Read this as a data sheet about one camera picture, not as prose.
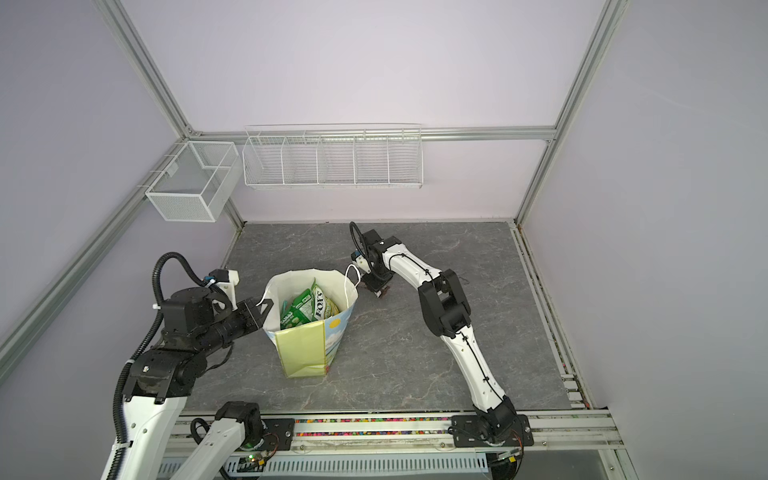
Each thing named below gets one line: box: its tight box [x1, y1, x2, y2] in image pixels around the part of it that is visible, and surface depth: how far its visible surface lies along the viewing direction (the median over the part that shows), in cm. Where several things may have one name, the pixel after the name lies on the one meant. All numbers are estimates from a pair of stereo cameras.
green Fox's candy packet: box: [280, 288, 317, 330], surface depth 80 cm
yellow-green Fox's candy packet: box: [312, 277, 340, 321], surface depth 78 cm
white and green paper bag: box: [263, 264, 361, 378], surface depth 77 cm
